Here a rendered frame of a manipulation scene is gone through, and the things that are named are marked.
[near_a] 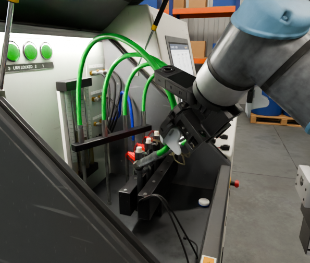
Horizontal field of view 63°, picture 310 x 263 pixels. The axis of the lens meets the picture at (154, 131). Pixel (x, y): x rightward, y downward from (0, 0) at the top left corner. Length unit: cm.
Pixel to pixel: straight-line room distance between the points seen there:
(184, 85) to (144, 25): 66
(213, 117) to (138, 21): 74
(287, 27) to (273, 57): 3
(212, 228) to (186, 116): 36
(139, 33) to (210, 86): 75
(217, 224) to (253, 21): 54
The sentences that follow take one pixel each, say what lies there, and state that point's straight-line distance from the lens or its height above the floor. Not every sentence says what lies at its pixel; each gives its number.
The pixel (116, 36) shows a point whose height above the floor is 141.
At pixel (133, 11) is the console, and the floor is 152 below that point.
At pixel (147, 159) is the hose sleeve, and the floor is 113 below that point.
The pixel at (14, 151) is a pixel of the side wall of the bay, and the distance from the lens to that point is 49.
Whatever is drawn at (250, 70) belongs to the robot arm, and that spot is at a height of 136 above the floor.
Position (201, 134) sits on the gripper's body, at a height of 124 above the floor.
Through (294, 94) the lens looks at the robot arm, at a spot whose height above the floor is 134.
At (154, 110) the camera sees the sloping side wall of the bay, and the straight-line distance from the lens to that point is 104.
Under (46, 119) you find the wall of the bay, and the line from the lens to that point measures 83.
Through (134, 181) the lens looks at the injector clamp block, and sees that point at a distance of 83.
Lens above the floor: 138
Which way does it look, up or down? 18 degrees down
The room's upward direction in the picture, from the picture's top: straight up
